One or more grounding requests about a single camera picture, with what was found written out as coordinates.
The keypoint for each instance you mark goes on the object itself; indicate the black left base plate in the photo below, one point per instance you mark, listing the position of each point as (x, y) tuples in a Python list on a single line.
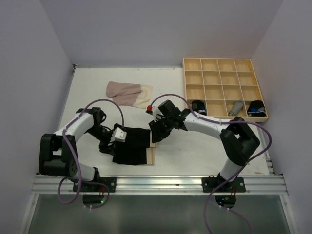
[(103, 184)]

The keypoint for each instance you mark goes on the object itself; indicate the wooden compartment tray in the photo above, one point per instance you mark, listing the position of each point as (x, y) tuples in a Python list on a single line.
[(220, 82)]

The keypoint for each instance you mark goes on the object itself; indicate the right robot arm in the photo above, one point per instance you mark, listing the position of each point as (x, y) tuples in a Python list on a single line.
[(238, 140)]

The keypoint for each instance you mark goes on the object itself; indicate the black blue rolled underwear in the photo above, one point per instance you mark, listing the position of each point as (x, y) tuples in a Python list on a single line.
[(256, 109)]

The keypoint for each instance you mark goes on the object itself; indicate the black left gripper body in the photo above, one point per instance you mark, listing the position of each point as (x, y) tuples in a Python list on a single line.
[(104, 136)]

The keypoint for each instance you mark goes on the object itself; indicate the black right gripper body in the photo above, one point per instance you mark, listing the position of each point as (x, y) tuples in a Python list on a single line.
[(162, 126)]

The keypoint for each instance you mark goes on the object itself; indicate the pink beige underwear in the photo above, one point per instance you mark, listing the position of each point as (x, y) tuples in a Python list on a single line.
[(128, 94)]

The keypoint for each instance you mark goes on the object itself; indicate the black underwear tan waistband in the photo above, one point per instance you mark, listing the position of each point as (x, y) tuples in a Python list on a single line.
[(137, 148)]

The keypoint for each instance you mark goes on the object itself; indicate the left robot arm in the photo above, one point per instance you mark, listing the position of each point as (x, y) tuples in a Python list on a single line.
[(58, 155)]

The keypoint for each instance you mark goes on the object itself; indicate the dark rolled underwear in tray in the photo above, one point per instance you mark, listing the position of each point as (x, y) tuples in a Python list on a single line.
[(199, 107)]

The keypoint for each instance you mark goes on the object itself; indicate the aluminium front rail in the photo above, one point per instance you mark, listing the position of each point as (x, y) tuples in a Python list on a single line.
[(169, 185)]

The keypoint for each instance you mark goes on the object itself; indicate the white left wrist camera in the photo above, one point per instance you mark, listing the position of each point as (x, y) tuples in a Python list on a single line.
[(118, 135)]

